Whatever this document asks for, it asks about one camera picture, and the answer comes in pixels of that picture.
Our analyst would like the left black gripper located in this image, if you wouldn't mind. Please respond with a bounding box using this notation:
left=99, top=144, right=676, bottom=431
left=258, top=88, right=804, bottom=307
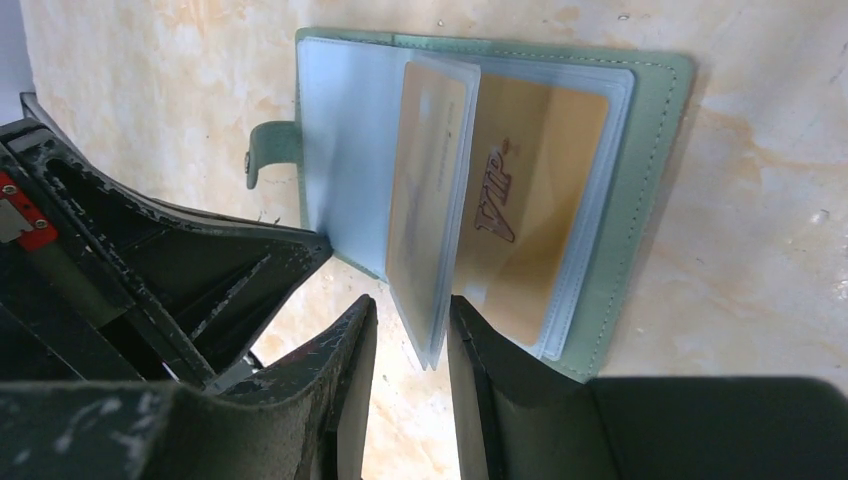
left=1, top=119, right=332, bottom=388

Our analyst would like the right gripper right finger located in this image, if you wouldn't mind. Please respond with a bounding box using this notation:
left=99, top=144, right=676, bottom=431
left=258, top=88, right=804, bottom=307
left=447, top=296, right=847, bottom=479

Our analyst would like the yellow credit card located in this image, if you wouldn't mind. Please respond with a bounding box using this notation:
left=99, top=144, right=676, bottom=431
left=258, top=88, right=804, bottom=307
left=385, top=61, right=467, bottom=363

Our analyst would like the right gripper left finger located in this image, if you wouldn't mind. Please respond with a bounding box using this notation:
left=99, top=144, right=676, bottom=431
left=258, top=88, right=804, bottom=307
left=1, top=295, right=378, bottom=479

